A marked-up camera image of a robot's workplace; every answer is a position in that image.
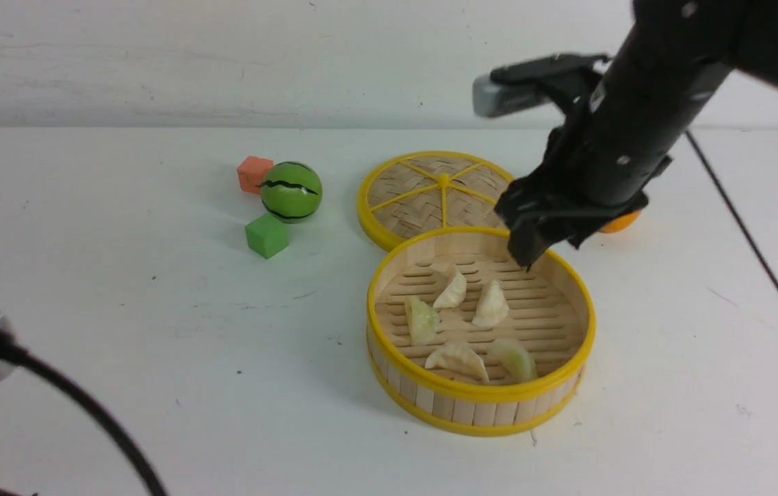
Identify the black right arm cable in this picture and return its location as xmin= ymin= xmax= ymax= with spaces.
xmin=685 ymin=130 xmax=778 ymax=376

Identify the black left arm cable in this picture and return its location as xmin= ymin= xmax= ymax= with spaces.
xmin=0 ymin=291 xmax=168 ymax=496

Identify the green striped watermelon ball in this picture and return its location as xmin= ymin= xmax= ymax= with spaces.
xmin=260 ymin=161 xmax=323 ymax=223

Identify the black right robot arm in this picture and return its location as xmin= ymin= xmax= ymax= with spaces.
xmin=473 ymin=1 xmax=778 ymax=268

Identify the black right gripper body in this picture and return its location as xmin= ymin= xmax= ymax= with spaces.
xmin=495 ymin=109 xmax=673 ymax=249

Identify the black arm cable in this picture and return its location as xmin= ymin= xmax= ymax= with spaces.
xmin=0 ymin=291 xmax=168 ymax=496
xmin=685 ymin=130 xmax=778 ymax=376

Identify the green foam cube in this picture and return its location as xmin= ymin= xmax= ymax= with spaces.
xmin=244 ymin=214 xmax=291 ymax=258

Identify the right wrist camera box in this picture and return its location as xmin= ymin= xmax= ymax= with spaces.
xmin=472 ymin=52 xmax=612 ymax=119

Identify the orange yellow toy pear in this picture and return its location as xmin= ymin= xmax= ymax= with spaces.
xmin=600 ymin=210 xmax=642 ymax=234

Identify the white dumpling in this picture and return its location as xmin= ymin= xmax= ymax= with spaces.
xmin=432 ymin=266 xmax=467 ymax=310
xmin=471 ymin=280 xmax=509 ymax=329

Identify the woven bamboo steamer lid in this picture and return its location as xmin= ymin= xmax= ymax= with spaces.
xmin=355 ymin=150 xmax=513 ymax=251

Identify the orange foam cube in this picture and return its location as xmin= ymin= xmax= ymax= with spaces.
xmin=237 ymin=155 xmax=275 ymax=195

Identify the tan dumpling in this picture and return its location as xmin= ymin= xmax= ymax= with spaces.
xmin=424 ymin=342 xmax=490 ymax=383

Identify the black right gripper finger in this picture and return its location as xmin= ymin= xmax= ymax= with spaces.
xmin=508 ymin=218 xmax=558 ymax=271

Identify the bamboo steamer tray yellow rim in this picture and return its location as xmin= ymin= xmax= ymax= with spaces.
xmin=366 ymin=228 xmax=596 ymax=436

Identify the pale green dumpling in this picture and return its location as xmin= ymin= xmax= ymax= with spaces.
xmin=404 ymin=296 xmax=440 ymax=346
xmin=487 ymin=338 xmax=539 ymax=384

